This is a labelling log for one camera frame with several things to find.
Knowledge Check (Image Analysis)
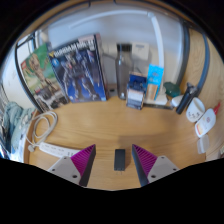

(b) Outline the small blue white box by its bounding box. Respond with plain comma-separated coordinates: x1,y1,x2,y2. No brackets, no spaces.
125,71,147,110

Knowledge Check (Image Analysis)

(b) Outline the white red-capped lotion bottle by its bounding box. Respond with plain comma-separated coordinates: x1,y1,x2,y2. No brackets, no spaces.
194,102,222,138

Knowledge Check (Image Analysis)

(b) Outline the dark green small object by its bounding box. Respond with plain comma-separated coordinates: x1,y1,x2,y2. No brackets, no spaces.
163,81,182,99

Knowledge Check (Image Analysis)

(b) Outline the white power strip cable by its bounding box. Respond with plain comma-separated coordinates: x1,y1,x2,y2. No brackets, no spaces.
25,110,59,153

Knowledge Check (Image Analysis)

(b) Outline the clear plastic container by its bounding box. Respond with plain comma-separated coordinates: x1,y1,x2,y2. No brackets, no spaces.
196,133,211,155

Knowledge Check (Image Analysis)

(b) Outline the black charger block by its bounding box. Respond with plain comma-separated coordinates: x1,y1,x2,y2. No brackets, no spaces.
113,148,127,173

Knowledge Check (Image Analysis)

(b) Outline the white mug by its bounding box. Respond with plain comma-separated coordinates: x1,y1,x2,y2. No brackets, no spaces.
185,96,206,123

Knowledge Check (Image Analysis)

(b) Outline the white power strip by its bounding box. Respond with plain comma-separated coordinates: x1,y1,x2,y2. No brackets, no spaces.
38,141,83,159

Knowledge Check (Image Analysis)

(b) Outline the black slim bottle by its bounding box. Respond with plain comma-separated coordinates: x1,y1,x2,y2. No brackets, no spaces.
175,82,198,115

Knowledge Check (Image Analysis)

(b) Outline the bed with blue bedding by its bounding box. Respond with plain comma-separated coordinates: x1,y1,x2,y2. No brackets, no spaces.
0,83,36,161

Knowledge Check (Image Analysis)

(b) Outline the dark grey metal frame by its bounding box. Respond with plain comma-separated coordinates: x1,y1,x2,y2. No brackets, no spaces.
13,1,211,114

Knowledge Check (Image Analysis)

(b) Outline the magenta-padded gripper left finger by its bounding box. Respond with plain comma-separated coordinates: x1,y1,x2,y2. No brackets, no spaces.
46,143,98,188

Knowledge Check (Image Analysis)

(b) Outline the light blue packet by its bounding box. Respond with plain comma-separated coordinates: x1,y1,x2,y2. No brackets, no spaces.
145,63,165,103

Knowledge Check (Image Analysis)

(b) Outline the dark clear drink bottle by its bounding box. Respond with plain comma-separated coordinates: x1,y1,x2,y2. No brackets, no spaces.
114,43,134,100

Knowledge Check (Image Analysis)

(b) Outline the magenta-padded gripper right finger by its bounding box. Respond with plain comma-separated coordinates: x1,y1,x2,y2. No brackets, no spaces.
131,143,181,188

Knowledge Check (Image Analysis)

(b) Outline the blue robot model kit box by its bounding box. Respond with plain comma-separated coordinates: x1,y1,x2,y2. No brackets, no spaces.
47,33,108,104

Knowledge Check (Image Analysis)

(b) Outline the green tree figure toy box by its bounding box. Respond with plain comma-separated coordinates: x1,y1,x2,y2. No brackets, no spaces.
19,42,71,113

